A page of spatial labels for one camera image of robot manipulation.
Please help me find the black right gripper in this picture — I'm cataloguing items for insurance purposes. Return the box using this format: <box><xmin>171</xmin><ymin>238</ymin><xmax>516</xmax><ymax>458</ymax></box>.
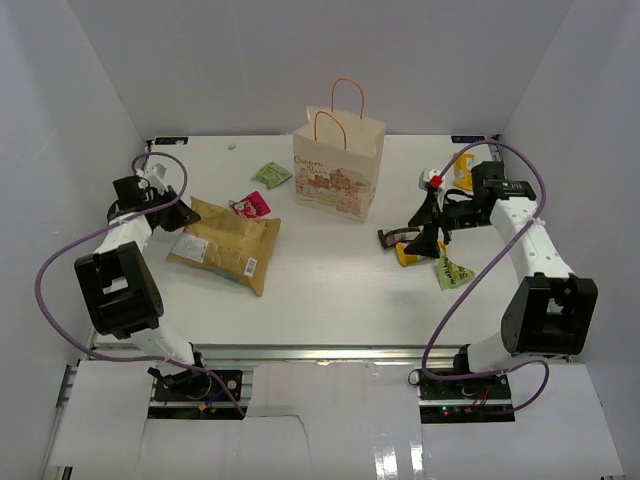
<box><xmin>403</xmin><ymin>193</ymin><xmax>493</xmax><ymax>259</ymax></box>

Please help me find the large brown paper snack bag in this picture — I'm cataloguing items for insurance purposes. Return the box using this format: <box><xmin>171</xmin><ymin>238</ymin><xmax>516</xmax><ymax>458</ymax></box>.
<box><xmin>166</xmin><ymin>197</ymin><xmax>281</xmax><ymax>296</ymax></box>

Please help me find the red foil snack packet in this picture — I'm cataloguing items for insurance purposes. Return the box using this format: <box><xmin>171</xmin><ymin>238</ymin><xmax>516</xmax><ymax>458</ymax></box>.
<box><xmin>228</xmin><ymin>191</ymin><xmax>271</xmax><ymax>219</ymax></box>

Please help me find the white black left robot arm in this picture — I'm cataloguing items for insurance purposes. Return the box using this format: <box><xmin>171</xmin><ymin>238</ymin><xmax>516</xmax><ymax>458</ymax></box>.
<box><xmin>74</xmin><ymin>170</ymin><xmax>212</xmax><ymax>399</ymax></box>

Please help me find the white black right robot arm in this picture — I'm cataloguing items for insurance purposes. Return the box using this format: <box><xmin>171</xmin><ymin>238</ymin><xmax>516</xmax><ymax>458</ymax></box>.
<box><xmin>447</xmin><ymin>162</ymin><xmax>598</xmax><ymax>399</ymax></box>

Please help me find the green snack packet near bag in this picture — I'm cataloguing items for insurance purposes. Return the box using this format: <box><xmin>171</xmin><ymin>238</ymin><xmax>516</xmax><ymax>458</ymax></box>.
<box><xmin>252</xmin><ymin>162</ymin><xmax>293</xmax><ymax>190</ymax></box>

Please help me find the cream bear paper bag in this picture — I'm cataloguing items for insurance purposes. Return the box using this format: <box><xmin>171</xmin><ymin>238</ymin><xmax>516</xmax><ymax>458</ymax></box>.
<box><xmin>292</xmin><ymin>77</ymin><xmax>386</xmax><ymax>222</ymax></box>

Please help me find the brown chocolate bar wrapper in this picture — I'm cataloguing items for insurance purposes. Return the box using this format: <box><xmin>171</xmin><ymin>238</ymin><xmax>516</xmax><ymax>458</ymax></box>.
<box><xmin>377</xmin><ymin>227</ymin><xmax>421</xmax><ymax>250</ymax></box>

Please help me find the yellow snack bar wrapper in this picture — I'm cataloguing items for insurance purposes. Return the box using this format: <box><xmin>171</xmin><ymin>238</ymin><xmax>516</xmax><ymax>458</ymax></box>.
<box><xmin>395</xmin><ymin>242</ymin><xmax>432</xmax><ymax>268</ymax></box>

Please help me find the green triangular snack packet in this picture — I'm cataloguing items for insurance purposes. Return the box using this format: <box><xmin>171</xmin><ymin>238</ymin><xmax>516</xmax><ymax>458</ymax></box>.
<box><xmin>436</xmin><ymin>256</ymin><xmax>476</xmax><ymax>290</ymax></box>

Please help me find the yellow snack packet far right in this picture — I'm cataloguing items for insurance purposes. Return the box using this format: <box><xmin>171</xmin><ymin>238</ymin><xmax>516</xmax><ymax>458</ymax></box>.
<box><xmin>453</xmin><ymin>153</ymin><xmax>475</xmax><ymax>192</ymax></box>

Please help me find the blue logo sticker left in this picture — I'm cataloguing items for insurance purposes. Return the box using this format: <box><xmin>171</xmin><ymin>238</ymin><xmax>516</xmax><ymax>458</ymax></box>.
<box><xmin>153</xmin><ymin>136</ymin><xmax>189</xmax><ymax>146</ymax></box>

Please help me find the blue logo sticker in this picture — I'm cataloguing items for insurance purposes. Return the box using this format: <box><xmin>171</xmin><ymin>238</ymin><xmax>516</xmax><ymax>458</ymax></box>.
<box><xmin>153</xmin><ymin>136</ymin><xmax>189</xmax><ymax>146</ymax></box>
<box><xmin>451</xmin><ymin>135</ymin><xmax>485</xmax><ymax>144</ymax></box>

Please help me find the blue logo sticker right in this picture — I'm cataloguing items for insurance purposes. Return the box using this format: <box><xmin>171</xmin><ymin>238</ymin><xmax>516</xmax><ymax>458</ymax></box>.
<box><xmin>451</xmin><ymin>135</ymin><xmax>485</xmax><ymax>144</ymax></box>

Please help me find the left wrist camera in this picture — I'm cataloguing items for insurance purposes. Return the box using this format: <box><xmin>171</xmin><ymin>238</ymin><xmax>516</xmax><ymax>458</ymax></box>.
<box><xmin>144</xmin><ymin>163</ymin><xmax>167</xmax><ymax>184</ymax></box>

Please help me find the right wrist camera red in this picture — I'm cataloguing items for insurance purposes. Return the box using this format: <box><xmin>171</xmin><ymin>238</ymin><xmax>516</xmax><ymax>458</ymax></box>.
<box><xmin>418</xmin><ymin>169</ymin><xmax>445</xmax><ymax>191</ymax></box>

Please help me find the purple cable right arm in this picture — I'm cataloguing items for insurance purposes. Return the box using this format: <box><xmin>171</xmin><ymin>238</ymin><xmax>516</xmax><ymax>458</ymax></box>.
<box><xmin>407</xmin><ymin>139</ymin><xmax>550</xmax><ymax>416</ymax></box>

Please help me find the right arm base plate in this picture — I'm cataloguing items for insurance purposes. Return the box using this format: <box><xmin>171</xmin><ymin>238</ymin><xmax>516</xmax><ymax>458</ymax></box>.
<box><xmin>415</xmin><ymin>371</ymin><xmax>511</xmax><ymax>401</ymax></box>

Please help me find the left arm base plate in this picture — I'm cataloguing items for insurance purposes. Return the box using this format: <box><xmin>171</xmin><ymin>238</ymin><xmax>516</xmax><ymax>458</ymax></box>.
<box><xmin>147</xmin><ymin>367</ymin><xmax>243</xmax><ymax>403</ymax></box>

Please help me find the aluminium frame rail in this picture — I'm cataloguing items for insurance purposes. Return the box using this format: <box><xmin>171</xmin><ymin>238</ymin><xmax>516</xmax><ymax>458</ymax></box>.
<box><xmin>87</xmin><ymin>344</ymin><xmax>569</xmax><ymax>365</ymax></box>

